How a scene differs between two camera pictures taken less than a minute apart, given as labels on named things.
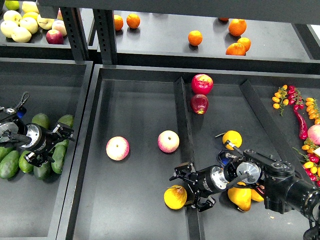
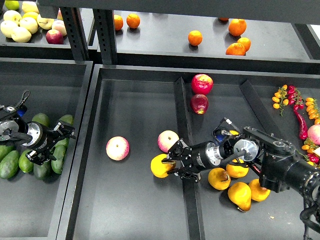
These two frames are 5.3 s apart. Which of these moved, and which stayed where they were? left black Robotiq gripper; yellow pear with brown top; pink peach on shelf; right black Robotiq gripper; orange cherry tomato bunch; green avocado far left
Moved: yellow pear with brown top; right black Robotiq gripper
Stayed: orange cherry tomato bunch; left black Robotiq gripper; pink peach on shelf; green avocado far left
